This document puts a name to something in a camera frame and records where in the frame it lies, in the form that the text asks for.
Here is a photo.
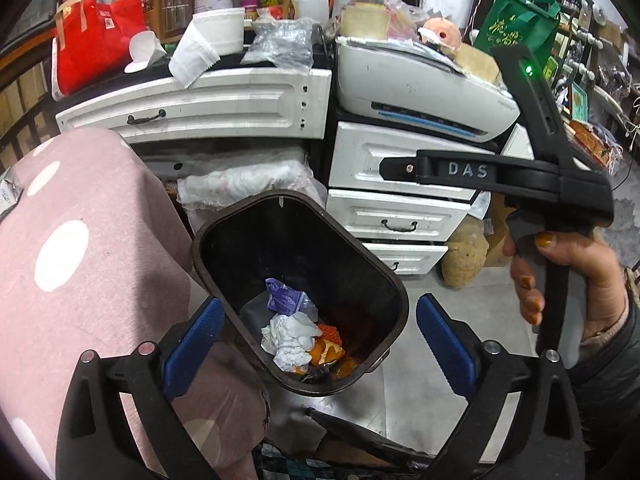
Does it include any white folded paper bag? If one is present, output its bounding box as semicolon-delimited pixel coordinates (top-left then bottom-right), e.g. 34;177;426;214
168;23;220;88

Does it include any clear plastic bag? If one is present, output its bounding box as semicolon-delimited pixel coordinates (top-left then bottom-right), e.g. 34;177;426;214
241;18;314;73

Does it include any red gift bag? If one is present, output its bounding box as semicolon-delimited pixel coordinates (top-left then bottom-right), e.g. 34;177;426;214
51;0;146;100

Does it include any dark brown trash bin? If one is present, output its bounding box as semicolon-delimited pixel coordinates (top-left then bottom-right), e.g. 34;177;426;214
192;190;409;398

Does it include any white printer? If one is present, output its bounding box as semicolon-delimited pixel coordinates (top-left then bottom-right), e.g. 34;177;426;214
335;36;520;143

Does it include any orange foam fruit net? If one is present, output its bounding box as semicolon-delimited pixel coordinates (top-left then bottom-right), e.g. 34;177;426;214
318;324;343;346

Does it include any white paper cup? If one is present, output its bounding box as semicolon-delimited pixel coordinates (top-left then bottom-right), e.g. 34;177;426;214
124;30;166;74

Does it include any white tissue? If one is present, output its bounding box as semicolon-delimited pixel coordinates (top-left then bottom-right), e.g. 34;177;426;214
260;312;321;375

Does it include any right forearm dark sleeve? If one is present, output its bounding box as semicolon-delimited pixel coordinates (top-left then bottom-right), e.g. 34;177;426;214
570;301;639;465

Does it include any white lower drawer unit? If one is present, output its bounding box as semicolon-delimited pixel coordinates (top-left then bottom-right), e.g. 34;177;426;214
325;120;536;276

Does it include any purple plastic bag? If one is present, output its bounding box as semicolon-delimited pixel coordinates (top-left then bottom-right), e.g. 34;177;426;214
265;278;318;322

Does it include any orange peel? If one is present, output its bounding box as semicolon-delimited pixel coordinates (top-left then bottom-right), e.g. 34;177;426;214
305;338;360;382

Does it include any green milk carton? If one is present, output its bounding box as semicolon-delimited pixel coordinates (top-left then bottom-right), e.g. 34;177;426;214
0;167;23;219

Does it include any white drawer cabinet upper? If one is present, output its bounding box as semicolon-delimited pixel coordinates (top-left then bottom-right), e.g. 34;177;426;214
55;67;332;144

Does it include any pink polka dot tablecloth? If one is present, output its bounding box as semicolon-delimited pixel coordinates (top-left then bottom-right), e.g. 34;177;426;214
0;127;271;480

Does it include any green tote bag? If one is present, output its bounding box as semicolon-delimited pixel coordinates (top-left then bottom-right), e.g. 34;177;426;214
473;0;561;67

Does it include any white paper bucket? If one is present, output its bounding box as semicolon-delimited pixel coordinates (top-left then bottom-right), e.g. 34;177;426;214
192;8;245;56

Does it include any right hand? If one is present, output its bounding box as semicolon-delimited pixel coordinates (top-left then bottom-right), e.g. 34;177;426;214
503;232;629;341

